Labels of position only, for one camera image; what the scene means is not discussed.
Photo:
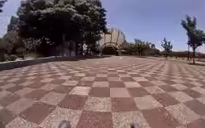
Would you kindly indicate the checkered red and grey paving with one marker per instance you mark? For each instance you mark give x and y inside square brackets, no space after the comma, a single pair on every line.
[100,91]

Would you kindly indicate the small tree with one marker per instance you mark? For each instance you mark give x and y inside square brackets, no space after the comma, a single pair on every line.
[166,46]

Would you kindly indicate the arched dome structure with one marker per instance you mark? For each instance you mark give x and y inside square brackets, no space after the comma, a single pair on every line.
[111,38]

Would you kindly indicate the bushes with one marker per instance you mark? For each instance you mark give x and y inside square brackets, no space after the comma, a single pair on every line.
[5,50]

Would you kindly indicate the tall slender tree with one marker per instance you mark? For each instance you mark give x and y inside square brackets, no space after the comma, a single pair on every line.
[195,35]

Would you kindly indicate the cluster of large dark trees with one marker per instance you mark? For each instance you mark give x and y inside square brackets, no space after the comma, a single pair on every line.
[60,20]

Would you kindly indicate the fence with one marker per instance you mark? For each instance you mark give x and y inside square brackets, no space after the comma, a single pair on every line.
[200,56]

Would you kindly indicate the distant trees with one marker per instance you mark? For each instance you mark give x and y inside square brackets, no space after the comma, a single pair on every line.
[141,46]

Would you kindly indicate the robot's own part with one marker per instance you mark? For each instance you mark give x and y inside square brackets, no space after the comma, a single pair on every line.
[64,125]
[134,126]

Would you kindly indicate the low kerb wall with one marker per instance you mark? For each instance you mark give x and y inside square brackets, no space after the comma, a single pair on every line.
[20,63]

